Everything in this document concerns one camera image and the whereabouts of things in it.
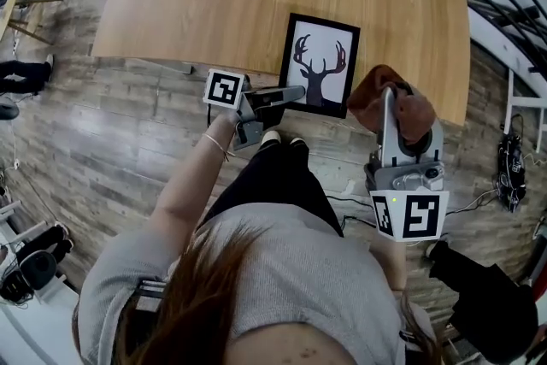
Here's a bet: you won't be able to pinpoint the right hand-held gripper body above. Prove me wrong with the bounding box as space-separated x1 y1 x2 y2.
364 160 450 244

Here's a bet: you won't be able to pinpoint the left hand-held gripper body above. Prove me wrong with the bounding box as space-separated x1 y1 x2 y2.
203 68 286 151

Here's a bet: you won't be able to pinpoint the brown cloth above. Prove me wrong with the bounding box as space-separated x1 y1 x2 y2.
346 63 438 146

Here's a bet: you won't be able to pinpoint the black deer picture frame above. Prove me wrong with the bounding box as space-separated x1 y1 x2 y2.
278 12 362 120

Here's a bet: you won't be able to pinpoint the person's right forearm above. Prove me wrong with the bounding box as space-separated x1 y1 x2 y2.
370 235 408 292

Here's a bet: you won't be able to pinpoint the person's left forearm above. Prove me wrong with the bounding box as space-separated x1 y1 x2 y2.
148 110 241 230

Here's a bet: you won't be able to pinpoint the black trousers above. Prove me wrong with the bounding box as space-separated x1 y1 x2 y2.
199 139 345 238

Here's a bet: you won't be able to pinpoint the black jacket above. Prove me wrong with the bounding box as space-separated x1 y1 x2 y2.
428 240 540 365

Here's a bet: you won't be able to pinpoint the grey knit shirt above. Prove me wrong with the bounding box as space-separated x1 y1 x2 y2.
76 202 435 365

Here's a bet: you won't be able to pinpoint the wooden desk with slanted legs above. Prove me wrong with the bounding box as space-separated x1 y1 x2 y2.
0 0 65 46

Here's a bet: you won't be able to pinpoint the grey gripper camera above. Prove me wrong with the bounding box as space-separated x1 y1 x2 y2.
391 161 445 191

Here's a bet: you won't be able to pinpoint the thin wrist bracelet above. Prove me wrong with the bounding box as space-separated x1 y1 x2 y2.
202 132 237 162

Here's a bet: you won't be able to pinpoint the white floor cable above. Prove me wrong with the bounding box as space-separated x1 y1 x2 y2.
444 186 500 215

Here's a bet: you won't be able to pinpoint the black floor cable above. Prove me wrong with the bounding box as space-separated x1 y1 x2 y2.
326 194 378 230

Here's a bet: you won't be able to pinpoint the black bag with cables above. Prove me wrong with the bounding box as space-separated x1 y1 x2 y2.
497 114 527 214

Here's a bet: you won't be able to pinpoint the white metal frame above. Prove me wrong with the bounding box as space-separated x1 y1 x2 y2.
503 68 547 154

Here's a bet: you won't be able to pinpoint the grey shoulder strap buckle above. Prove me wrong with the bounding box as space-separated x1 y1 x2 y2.
131 279 168 314

